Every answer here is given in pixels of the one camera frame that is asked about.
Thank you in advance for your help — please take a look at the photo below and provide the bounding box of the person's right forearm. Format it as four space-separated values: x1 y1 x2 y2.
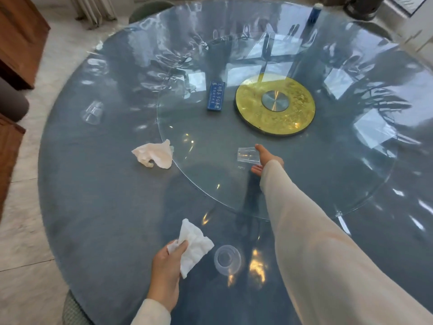
259 160 433 325

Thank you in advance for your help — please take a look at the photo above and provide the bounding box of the clear plastic cup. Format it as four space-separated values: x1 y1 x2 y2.
237 147 260 165
213 245 242 276
81 101 104 125

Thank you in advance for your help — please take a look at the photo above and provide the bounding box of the grey cushioned seat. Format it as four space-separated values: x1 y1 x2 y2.
0 78 30 123

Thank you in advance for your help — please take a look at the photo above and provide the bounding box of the person's left forearm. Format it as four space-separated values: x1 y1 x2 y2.
130 298 172 325

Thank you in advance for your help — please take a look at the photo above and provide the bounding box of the green upholstered chair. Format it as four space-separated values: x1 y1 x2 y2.
62 289 94 325
128 0 177 24

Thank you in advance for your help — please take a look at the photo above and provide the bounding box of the round glass turntable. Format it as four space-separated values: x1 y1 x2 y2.
156 30 400 221

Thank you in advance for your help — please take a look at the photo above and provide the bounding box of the beige curtain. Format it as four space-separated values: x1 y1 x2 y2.
68 0 118 30

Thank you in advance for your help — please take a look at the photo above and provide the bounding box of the gold turntable base disc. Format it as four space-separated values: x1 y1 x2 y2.
235 77 316 137

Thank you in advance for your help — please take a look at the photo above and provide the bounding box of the crumpled white tissue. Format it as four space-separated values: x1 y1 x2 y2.
131 139 174 169

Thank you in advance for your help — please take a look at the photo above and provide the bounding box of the black round appliance base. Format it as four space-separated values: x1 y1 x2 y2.
343 0 378 21

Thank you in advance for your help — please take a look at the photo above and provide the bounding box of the brown wooden cabinet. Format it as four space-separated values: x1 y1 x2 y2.
0 0 51 91

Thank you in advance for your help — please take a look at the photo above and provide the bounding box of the white paper tissue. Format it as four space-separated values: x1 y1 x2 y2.
167 218 215 279

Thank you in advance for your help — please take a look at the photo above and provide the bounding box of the person's left hand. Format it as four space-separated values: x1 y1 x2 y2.
147 239 189 312

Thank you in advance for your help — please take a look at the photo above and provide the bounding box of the brown wooden furniture piece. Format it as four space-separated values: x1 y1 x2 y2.
0 113 26 221

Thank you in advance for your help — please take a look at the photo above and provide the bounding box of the person's right hand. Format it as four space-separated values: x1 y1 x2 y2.
251 144 284 177

